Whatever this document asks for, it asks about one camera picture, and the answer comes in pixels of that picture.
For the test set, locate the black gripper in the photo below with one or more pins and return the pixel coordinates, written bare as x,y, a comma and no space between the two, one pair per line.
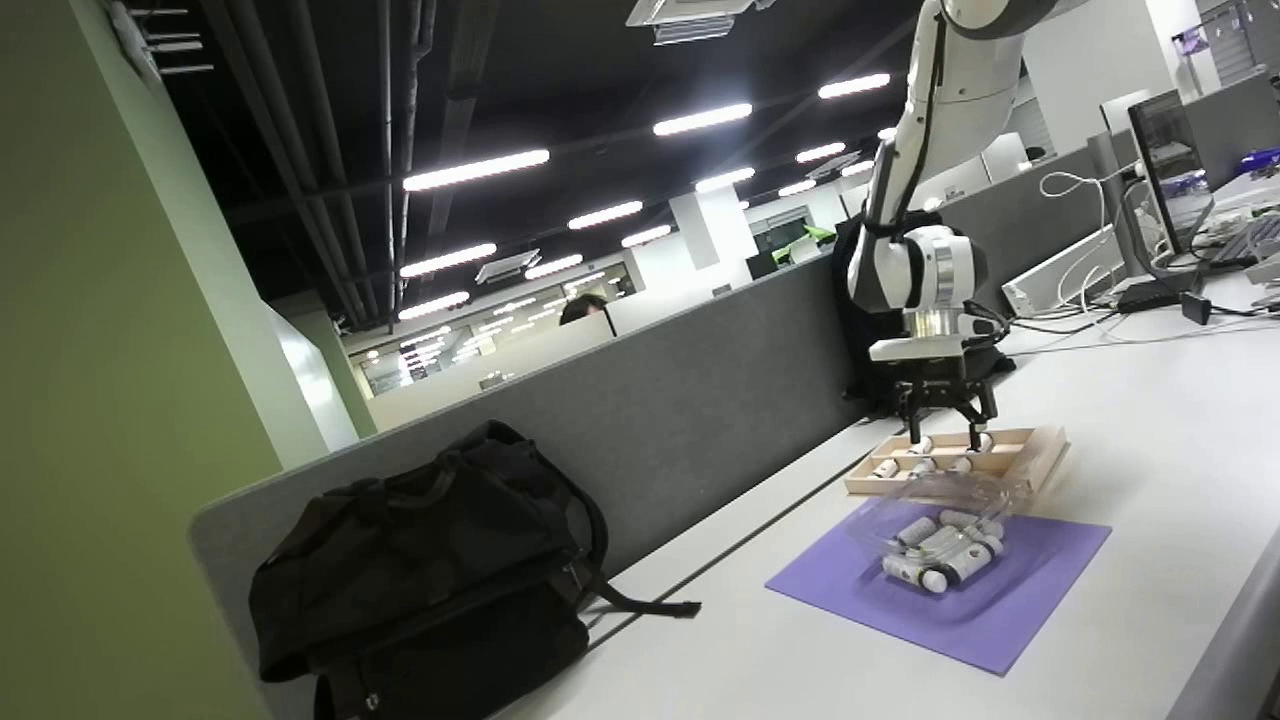
946,381

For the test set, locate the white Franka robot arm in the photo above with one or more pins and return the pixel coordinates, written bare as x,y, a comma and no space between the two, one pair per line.
923,135

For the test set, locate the light wooden compartment tray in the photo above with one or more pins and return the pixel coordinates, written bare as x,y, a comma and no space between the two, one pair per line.
1024,466

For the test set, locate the white rectangular desk box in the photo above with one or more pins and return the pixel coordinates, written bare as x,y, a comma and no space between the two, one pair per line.
1063,274

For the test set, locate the purple mat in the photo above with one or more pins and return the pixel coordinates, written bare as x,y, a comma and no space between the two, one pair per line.
1013,623

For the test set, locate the small black desk box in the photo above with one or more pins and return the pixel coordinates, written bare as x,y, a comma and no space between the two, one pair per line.
1144,293

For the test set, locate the white background cabinet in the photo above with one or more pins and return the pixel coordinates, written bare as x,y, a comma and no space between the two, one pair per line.
992,166

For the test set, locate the grey desk partition panel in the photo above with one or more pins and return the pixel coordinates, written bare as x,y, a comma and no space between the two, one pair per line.
694,387

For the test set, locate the black power adapter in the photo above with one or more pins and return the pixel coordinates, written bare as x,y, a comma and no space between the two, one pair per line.
1196,308

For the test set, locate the white ceiling strip light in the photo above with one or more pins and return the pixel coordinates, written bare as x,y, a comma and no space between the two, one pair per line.
434,304
725,178
854,84
445,257
702,117
823,154
476,171
607,212
552,265
644,235

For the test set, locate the dark computer monitor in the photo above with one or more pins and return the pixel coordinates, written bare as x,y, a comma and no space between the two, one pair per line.
1164,147

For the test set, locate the black desk lamp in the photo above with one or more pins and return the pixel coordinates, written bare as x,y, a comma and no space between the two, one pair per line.
584,308

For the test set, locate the grey rear desk panel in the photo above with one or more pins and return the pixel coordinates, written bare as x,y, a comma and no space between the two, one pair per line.
1233,125

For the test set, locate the ceiling air conditioner vent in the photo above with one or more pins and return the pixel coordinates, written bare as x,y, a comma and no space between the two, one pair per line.
694,16

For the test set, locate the large black duffel backpack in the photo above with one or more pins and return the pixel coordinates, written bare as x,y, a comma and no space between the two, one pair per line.
424,574

